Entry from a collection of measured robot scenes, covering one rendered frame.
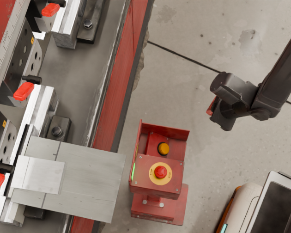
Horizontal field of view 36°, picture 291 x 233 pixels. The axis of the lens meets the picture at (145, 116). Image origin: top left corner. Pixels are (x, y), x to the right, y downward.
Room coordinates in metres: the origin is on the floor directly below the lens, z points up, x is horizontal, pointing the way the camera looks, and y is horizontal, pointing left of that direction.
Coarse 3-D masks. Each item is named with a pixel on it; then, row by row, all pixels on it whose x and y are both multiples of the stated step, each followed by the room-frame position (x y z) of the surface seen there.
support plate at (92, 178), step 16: (32, 144) 0.33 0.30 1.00; (48, 144) 0.33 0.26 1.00; (64, 144) 0.33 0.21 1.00; (64, 160) 0.29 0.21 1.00; (80, 160) 0.29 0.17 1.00; (96, 160) 0.29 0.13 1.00; (112, 160) 0.29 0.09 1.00; (64, 176) 0.24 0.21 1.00; (80, 176) 0.24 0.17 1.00; (96, 176) 0.25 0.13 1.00; (112, 176) 0.25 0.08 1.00; (16, 192) 0.20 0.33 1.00; (32, 192) 0.20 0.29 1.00; (64, 192) 0.20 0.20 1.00; (80, 192) 0.20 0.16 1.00; (96, 192) 0.20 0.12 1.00; (112, 192) 0.20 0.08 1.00; (48, 208) 0.16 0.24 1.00; (64, 208) 0.16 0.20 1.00; (80, 208) 0.16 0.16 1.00; (96, 208) 0.16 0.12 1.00; (112, 208) 0.16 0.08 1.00
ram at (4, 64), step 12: (0, 0) 0.46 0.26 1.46; (12, 0) 0.49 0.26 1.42; (24, 0) 0.53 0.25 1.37; (0, 12) 0.45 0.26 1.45; (24, 12) 0.51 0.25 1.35; (0, 24) 0.43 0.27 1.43; (0, 36) 0.42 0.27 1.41; (12, 36) 0.44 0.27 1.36; (12, 48) 0.43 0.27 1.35; (0, 72) 0.37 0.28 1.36; (0, 84) 0.35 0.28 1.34
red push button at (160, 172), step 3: (156, 168) 0.31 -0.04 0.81; (159, 168) 0.31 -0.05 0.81; (162, 168) 0.31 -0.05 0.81; (165, 168) 0.31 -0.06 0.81; (156, 171) 0.30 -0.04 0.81; (159, 171) 0.30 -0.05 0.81; (162, 171) 0.31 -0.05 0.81; (165, 171) 0.31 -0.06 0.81; (156, 174) 0.30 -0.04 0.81; (159, 174) 0.29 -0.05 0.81; (162, 174) 0.30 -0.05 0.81; (165, 174) 0.30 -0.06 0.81; (159, 177) 0.29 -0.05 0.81; (162, 177) 0.29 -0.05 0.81
